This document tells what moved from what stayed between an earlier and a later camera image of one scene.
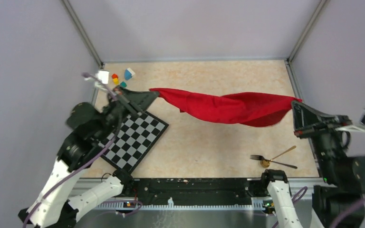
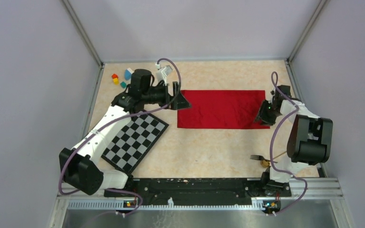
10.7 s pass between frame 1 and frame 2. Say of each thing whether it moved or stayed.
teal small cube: stayed
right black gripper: moved
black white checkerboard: stayed
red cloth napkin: moved
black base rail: stayed
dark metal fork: stayed
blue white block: stayed
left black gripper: moved
